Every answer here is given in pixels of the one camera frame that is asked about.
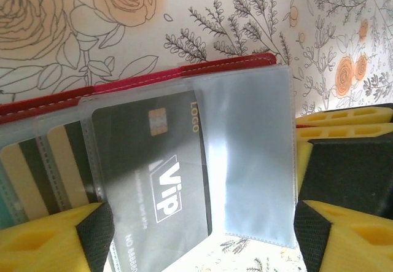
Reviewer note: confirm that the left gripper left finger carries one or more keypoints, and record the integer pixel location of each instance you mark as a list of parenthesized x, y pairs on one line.
[(46, 244)]

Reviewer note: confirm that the gold card with black stripe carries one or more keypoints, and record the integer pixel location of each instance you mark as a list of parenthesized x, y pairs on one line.
[(27, 177)]

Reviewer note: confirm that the black VIP card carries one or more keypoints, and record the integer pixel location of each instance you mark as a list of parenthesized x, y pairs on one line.
[(138, 149)]

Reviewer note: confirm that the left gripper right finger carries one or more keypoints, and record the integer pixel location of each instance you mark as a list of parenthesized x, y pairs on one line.
[(353, 244)]

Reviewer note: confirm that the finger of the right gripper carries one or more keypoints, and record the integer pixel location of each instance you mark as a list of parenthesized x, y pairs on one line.
[(353, 114), (347, 173)]

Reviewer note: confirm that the red card holder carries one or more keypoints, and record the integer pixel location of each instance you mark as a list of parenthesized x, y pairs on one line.
[(138, 83)]

